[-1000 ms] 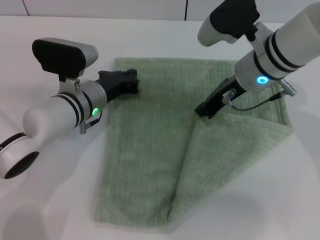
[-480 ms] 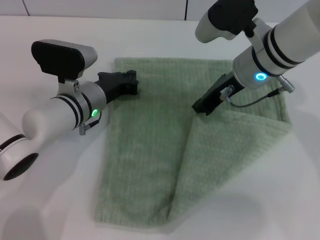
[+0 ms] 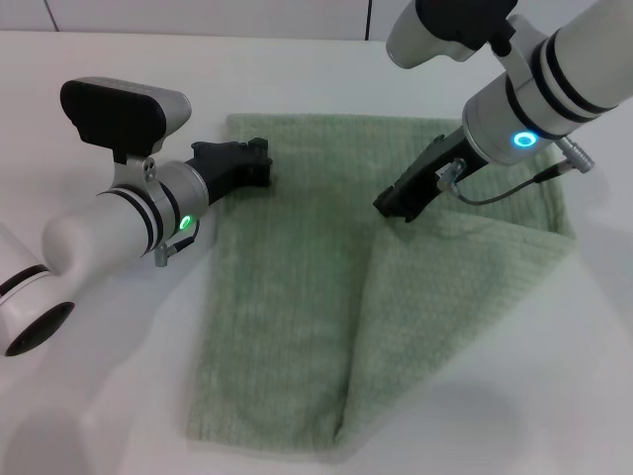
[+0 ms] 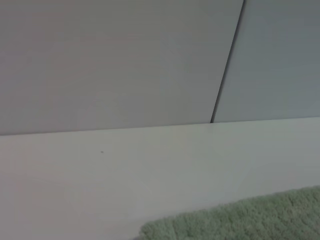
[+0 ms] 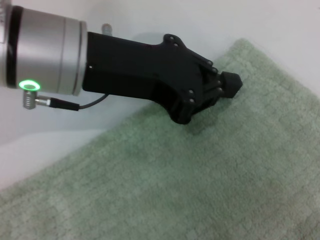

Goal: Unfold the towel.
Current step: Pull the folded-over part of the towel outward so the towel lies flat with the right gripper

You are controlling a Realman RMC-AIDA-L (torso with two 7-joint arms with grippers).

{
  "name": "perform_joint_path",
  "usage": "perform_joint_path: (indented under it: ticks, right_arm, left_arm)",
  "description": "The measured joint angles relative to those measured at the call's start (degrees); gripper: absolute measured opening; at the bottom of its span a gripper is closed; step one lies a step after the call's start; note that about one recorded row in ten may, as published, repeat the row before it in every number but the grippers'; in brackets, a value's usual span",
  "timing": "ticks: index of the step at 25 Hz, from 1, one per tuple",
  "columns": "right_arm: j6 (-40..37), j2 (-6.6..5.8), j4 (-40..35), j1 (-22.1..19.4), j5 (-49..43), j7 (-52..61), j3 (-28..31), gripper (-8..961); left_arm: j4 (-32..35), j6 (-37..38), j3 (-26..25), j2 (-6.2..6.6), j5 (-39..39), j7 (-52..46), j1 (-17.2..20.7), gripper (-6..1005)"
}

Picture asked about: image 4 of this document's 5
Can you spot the green terry towel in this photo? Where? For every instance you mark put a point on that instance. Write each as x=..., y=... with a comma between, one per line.
x=250, y=220

